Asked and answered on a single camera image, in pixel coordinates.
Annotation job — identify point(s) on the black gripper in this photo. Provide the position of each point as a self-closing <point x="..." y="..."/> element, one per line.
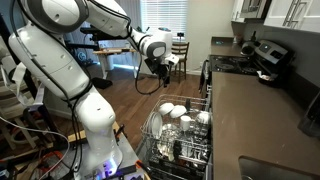
<point x="156" y="68"/>

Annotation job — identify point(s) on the metal robot base table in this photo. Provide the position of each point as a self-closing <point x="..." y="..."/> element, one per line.
<point x="130" y="156"/>

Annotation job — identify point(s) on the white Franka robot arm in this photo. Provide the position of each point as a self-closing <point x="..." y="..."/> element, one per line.
<point x="50" y="56"/>

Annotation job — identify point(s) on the large white bowl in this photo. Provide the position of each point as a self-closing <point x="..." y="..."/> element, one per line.
<point x="165" y="108"/>

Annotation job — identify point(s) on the wooden chair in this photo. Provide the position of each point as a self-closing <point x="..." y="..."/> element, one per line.
<point x="180" y="50"/>

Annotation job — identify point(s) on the white cup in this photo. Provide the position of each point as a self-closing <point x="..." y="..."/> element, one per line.
<point x="185" y="122"/>

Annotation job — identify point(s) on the clear glass bowl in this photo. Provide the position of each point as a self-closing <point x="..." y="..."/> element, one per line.
<point x="170" y="128"/>

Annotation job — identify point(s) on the small black webcam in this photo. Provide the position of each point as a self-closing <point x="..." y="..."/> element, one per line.
<point x="180" y="34"/>

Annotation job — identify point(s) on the clear glass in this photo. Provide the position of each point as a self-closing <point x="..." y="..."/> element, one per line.
<point x="203" y="117"/>

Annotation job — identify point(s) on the white desk wooden top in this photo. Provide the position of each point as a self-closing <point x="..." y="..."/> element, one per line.
<point x="113" y="51"/>

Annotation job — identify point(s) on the white window blinds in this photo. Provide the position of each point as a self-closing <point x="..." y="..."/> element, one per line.
<point x="163" y="16"/>

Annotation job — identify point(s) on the black stainless stove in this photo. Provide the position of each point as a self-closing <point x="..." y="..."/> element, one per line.
<point x="233" y="65"/>

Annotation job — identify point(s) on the black and orange clamp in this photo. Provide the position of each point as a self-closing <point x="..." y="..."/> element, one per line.
<point x="119" y="131"/>
<point x="141" y="165"/>

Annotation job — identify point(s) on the dark kettle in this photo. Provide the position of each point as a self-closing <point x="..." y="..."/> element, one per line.
<point x="247" y="49"/>

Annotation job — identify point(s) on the dark glass bottle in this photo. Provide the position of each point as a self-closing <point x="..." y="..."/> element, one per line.
<point x="254" y="36"/>

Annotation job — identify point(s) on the narrow white cabinet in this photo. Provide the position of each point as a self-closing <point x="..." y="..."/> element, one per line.
<point x="237" y="10"/>

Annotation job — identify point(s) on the small dark dish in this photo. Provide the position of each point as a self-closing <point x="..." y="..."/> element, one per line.
<point x="266" y="79"/>

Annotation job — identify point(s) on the stainless microwave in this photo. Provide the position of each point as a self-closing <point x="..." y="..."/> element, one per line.
<point x="253" y="8"/>

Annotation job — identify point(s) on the white upper cabinet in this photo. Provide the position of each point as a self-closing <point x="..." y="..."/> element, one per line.
<point x="276" y="13"/>

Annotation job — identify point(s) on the kitchen sink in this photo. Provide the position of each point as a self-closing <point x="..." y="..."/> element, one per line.
<point x="273" y="171"/>

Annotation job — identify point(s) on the black metal frame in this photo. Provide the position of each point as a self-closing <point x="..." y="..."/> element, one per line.
<point x="33" y="90"/>

